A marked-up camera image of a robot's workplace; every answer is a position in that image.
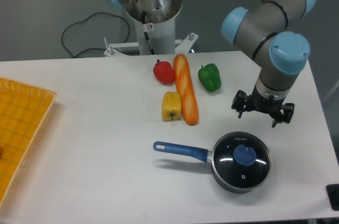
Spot yellow woven basket tray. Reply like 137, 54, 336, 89
1, 77, 57, 203

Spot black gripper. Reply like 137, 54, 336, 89
231, 87, 295, 128

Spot green toy bell pepper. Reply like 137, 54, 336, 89
198, 64, 221, 93

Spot glass pot lid blue knob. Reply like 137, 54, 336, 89
212, 131, 273, 190

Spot black floor cable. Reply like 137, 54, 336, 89
61, 12, 131, 58

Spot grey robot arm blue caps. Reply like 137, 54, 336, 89
107, 0, 316, 124

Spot red toy bell pepper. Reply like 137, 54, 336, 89
153, 59, 175, 86

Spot blue saucepan with handle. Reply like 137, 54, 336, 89
153, 131, 273, 194

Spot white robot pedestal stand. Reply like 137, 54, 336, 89
103, 0, 199, 57

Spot black device at table edge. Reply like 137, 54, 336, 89
326, 184, 339, 211

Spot yellow toy bell pepper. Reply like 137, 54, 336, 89
161, 92, 182, 122

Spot orange toy baguette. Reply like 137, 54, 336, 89
173, 53, 199, 126

